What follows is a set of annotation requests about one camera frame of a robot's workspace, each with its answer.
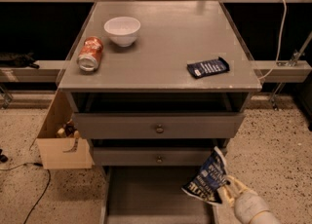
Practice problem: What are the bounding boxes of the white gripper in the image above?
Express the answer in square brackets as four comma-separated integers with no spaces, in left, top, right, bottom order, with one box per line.
[217,175,271,224]

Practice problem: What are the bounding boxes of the blue chip bag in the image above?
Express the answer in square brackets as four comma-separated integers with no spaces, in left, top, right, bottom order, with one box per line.
[181,147,227,205]

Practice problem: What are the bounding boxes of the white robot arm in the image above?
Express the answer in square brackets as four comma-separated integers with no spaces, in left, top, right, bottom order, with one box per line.
[218,175,282,224]

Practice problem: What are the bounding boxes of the bottom grey drawer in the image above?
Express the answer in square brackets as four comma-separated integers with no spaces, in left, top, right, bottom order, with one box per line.
[99,167,217,224]

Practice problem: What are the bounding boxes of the grey drawer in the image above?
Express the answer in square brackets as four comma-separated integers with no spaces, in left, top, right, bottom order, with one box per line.
[93,147,213,167]
[99,167,217,224]
[73,113,245,139]

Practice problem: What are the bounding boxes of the grey drawer cabinet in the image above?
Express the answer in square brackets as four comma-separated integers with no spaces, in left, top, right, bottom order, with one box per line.
[58,0,263,224]

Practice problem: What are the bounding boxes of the middle grey drawer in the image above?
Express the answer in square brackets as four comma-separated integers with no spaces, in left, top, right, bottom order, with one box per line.
[93,147,213,167]

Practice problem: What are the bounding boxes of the top grey drawer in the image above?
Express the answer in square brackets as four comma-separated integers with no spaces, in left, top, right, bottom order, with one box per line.
[73,113,245,139]

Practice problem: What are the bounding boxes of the dark blue snack bar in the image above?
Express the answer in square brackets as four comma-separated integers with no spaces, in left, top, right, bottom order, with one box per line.
[187,56,230,79]

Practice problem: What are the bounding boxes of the items inside cardboard box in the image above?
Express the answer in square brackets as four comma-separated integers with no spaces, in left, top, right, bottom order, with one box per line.
[56,120,80,153]

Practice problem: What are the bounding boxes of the cardboard box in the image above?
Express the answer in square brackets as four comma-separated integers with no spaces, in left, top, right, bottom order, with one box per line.
[36,92,93,169]

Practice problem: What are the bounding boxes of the white ceramic bowl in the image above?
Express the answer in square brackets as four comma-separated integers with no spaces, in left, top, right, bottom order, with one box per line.
[104,17,140,47]

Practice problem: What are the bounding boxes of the orange soda can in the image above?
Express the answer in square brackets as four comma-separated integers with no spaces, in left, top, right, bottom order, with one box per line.
[77,36,103,72]

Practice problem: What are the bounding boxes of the black object on shelf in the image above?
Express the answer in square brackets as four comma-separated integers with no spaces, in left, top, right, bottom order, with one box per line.
[0,52,40,69]

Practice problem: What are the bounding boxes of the white hanging cable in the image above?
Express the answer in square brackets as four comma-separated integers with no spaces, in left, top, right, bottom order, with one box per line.
[258,0,290,81]

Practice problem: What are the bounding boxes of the black floor cable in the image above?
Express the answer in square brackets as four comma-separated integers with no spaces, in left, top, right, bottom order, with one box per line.
[0,161,52,224]

